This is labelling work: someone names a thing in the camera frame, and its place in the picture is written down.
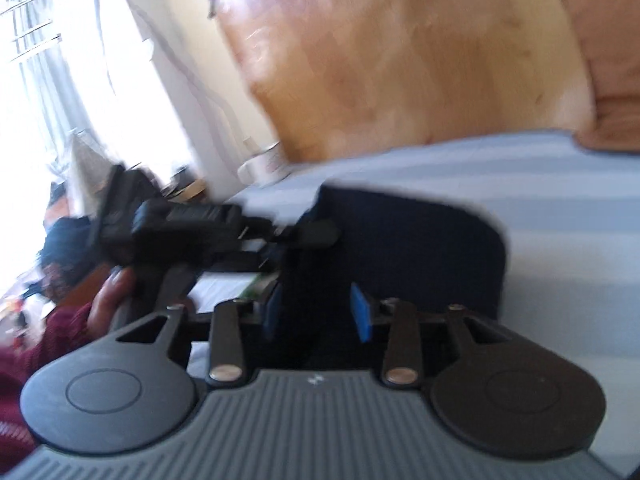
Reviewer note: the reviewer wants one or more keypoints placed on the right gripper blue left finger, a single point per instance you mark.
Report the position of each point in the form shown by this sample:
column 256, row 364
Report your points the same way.
column 239, row 329

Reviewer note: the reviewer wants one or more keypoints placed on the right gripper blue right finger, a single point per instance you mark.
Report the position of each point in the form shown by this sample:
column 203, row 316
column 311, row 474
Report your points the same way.
column 390, row 329

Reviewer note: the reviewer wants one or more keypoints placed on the green navy white knit sweater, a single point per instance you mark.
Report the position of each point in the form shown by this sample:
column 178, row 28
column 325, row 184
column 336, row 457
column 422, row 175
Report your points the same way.
column 427, row 253

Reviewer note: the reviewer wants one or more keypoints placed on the person's left hand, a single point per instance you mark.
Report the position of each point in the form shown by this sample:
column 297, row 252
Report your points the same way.
column 113, row 292

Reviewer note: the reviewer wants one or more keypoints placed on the white enamel mug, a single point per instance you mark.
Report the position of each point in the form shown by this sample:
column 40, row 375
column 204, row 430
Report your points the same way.
column 267, row 167

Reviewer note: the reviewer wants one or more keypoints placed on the wooden headboard panel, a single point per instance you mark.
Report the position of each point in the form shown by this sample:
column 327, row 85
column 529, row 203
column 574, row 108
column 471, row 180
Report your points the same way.
column 341, row 78

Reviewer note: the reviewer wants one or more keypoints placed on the brown leather cushion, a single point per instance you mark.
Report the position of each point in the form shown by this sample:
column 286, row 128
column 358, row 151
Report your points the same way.
column 608, row 34

